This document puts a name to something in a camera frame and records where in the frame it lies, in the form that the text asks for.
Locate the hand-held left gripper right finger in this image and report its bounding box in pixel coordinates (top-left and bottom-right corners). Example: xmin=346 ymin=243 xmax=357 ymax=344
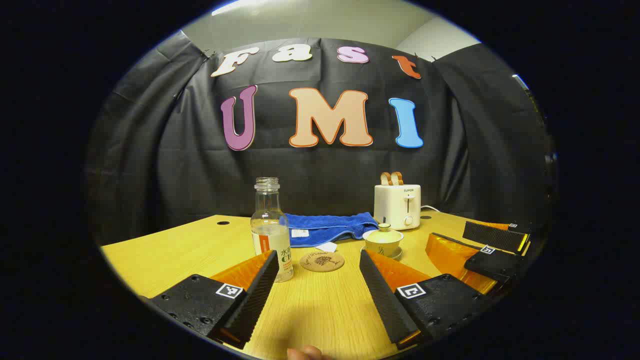
xmin=359 ymin=249 xmax=493 ymax=351

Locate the black backdrop cloth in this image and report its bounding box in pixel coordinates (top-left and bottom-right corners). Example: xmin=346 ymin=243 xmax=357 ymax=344
xmin=85 ymin=30 xmax=556 ymax=246

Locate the round cork coaster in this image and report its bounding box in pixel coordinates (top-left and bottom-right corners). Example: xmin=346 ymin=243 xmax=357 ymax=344
xmin=299 ymin=250 xmax=345 ymax=273

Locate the blue towel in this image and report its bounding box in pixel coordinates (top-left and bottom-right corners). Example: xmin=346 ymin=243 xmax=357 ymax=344
xmin=279 ymin=212 xmax=380 ymax=248

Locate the white toaster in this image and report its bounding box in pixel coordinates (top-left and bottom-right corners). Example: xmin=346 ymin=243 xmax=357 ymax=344
xmin=373 ymin=184 xmax=422 ymax=231

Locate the teacup saucer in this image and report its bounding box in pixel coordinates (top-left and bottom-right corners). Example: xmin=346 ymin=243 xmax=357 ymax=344
xmin=360 ymin=244 xmax=404 ymax=261

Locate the yellow teacup lid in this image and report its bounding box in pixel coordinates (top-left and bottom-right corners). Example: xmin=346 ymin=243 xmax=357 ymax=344
xmin=367 ymin=223 xmax=404 ymax=244

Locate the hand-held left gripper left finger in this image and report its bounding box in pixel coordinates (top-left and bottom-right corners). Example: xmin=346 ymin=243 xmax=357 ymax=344
xmin=147 ymin=250 xmax=280 ymax=350

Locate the clear water bottle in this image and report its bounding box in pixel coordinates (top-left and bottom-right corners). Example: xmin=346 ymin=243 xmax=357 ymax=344
xmin=250 ymin=177 xmax=295 ymax=283

